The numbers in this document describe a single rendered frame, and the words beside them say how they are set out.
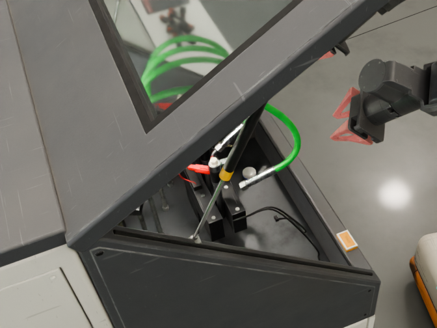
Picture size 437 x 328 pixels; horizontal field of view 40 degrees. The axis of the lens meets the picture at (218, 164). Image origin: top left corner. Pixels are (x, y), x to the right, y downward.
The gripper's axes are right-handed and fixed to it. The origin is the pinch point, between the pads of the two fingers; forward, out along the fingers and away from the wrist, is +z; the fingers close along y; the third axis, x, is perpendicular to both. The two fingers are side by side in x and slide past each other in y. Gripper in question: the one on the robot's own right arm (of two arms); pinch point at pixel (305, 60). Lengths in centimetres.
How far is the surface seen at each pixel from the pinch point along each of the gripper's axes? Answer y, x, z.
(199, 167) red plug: 10.3, 17.1, 30.5
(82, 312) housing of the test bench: 38, 61, 35
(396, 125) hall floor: -137, -90, 38
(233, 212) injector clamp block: -3.5, 22.3, 34.4
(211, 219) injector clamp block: 0.4, 23.5, 38.6
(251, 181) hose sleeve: 6.1, 28.0, 18.9
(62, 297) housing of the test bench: 44, 61, 32
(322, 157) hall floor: -109, -76, 67
